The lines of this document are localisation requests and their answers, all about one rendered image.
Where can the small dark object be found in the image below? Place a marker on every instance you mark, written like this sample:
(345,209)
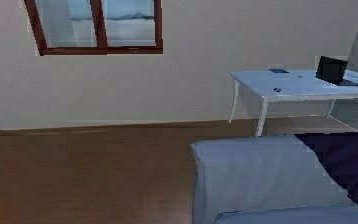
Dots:
(277,89)

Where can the blue flat book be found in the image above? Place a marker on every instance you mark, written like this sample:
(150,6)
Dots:
(278,70)

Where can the brown framed window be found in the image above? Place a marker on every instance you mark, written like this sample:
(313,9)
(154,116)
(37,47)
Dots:
(99,26)

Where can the white table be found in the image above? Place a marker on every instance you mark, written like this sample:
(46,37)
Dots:
(297,87)

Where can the black laptop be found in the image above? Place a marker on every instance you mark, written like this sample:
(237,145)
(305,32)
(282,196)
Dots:
(332,70)

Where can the dark purple blanket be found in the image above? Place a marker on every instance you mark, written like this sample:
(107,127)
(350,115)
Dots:
(345,160)

